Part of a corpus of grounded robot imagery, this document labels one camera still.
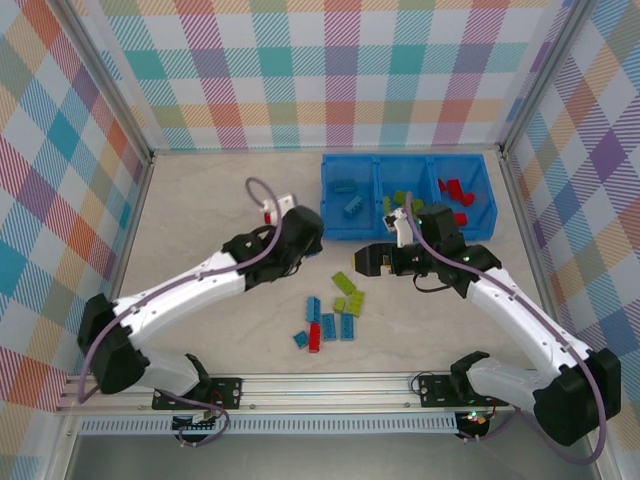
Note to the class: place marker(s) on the red two-by-three lego brick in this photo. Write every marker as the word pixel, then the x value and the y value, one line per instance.
pixel 461 219

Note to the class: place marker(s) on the green two-by-two lego brick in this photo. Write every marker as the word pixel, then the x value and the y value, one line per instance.
pixel 340 304
pixel 418 204

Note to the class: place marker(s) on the green two-by-four lego brick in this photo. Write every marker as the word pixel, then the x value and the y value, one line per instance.
pixel 356 303
pixel 400 197
pixel 344 281
pixel 386 205

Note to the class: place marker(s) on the blue two-by-four lego brick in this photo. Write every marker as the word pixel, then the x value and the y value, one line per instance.
pixel 348 326
pixel 313 308
pixel 328 326
pixel 354 205
pixel 345 186

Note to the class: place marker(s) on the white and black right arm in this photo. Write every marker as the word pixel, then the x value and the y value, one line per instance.
pixel 525 320

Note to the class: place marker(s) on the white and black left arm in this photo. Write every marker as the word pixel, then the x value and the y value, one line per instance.
pixel 170 300

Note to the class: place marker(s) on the blue plastic storage bin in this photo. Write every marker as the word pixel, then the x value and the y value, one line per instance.
pixel 400 170
pixel 332 220
pixel 480 215

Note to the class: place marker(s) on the blue two-by-two lego brick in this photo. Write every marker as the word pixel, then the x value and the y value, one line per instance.
pixel 300 339

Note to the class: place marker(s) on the small controller board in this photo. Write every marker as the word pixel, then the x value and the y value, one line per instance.
pixel 195 422
pixel 475 418

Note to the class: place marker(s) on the aluminium frame rail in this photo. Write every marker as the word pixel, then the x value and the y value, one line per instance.
pixel 527 225
pixel 134 215

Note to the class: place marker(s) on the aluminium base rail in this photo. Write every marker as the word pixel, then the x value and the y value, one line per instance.
pixel 325 392

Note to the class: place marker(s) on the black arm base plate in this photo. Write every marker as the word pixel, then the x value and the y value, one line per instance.
pixel 230 392
pixel 435 390

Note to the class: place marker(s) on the aluminium frame post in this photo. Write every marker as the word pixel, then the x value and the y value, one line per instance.
pixel 103 75
pixel 545 75

